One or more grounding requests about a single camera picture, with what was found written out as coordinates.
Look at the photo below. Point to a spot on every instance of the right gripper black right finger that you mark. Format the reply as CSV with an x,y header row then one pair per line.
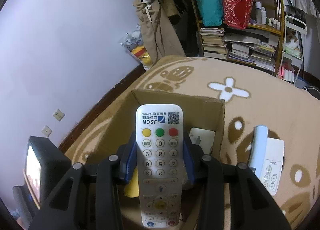
x,y
252,207

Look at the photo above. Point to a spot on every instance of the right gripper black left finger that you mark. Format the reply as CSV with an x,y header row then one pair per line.
x,y
86,197

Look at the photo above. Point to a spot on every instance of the white slim remote control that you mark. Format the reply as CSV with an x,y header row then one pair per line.
x,y
272,165

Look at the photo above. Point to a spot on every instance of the white square charger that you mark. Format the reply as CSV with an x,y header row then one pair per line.
x,y
203,138

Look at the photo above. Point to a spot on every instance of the brown cardboard box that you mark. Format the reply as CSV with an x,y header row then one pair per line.
x,y
199,112

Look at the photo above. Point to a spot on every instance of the white JSCN remote control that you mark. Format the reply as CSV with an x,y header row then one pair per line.
x,y
159,139

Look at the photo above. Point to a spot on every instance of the light blue cylinder device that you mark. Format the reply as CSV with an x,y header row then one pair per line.
x,y
258,149

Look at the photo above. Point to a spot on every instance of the brown floral carpet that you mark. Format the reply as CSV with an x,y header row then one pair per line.
x,y
252,98

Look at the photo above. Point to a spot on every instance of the stack of books right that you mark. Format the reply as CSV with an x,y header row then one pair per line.
x,y
252,46

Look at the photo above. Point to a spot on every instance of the stack of books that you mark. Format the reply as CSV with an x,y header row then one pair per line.
x,y
212,43
252,46

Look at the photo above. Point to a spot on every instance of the plush toys in bag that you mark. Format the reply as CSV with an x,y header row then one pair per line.
x,y
133,43

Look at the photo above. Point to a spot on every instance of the stack of books left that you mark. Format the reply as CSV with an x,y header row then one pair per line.
x,y
212,43

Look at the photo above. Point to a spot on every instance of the wooden bookshelf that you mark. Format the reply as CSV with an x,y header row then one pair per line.
x,y
266,15

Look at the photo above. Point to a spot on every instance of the white metal cart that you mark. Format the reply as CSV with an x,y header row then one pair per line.
x,y
292,54

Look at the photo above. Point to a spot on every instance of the beige hanging coat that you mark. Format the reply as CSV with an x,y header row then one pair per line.
x,y
159,36

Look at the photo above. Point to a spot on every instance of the red gift bag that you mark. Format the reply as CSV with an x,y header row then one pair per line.
x,y
237,13

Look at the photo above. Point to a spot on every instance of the teal storage bag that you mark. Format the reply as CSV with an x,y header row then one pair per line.
x,y
211,12

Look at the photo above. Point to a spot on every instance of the lower wall socket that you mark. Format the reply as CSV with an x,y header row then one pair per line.
x,y
46,131

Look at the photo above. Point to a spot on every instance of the wall socket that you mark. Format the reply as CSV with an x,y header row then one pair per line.
x,y
46,131
58,115

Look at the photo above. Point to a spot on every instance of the upper wall socket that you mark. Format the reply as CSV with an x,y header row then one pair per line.
x,y
58,115

